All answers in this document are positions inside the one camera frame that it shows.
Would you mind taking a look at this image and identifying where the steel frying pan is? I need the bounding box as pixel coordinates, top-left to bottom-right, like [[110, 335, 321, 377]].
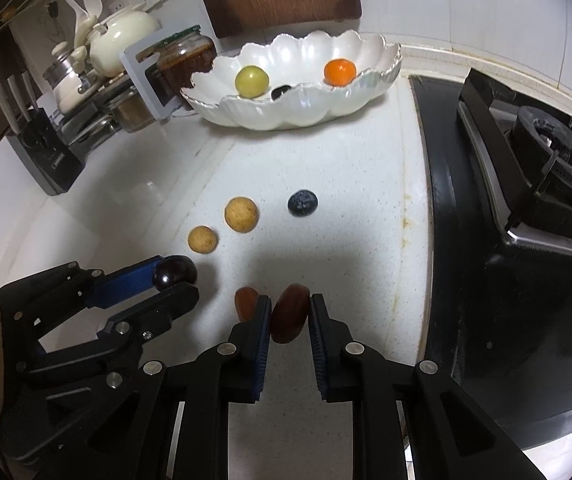
[[60, 110, 116, 147]]

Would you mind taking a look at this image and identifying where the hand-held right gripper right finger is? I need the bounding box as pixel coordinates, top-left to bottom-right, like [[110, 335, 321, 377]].
[[308, 294, 529, 480]]

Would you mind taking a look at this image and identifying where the white pot rack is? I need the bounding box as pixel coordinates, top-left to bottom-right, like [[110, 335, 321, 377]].
[[56, 30, 201, 135]]

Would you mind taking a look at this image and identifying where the black burner grate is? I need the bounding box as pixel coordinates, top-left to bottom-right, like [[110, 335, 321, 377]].
[[456, 67, 572, 261]]

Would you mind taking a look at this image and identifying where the cream ceramic pot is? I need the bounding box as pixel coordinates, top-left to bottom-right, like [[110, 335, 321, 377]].
[[88, 9, 161, 77]]

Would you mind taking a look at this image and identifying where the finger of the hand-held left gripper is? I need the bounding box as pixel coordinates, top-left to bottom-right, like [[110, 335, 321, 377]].
[[98, 282, 201, 357], [0, 255, 169, 333]]

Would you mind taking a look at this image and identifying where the black knife block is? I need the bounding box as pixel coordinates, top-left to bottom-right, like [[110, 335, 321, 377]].
[[6, 110, 86, 197]]

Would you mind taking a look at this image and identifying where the tan longan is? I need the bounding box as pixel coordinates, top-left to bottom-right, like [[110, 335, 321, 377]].
[[188, 226, 218, 256], [224, 196, 259, 233]]

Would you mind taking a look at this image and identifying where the white plastic spoon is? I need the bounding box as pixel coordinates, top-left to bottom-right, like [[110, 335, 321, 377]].
[[60, 0, 90, 48], [73, 0, 102, 27]]

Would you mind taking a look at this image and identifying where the dark purple plum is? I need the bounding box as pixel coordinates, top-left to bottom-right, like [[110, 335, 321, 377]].
[[152, 256, 198, 292]]

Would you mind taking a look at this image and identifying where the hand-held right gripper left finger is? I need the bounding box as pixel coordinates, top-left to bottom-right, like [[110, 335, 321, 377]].
[[78, 294, 273, 480]]

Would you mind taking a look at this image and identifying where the black glass gas cooktop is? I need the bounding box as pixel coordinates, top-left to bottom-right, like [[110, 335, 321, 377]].
[[408, 74, 572, 453]]

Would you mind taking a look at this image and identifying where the green apple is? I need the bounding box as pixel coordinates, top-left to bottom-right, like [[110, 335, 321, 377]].
[[235, 64, 270, 97]]

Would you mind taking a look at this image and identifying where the small steel pot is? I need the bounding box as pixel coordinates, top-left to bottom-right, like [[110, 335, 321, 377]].
[[107, 91, 157, 133]]

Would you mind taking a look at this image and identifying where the glass jar green lid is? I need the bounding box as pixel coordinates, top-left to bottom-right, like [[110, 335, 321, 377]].
[[156, 25, 218, 102]]

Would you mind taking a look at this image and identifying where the steel lidded pot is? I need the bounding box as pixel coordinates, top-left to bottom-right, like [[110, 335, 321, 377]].
[[43, 52, 91, 92]]

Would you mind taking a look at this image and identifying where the white scalloped bowl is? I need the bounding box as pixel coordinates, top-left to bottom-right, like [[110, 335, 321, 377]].
[[180, 29, 403, 132]]

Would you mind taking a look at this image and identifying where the orange mandarin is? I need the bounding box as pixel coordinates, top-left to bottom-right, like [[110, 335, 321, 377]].
[[324, 58, 357, 87]]

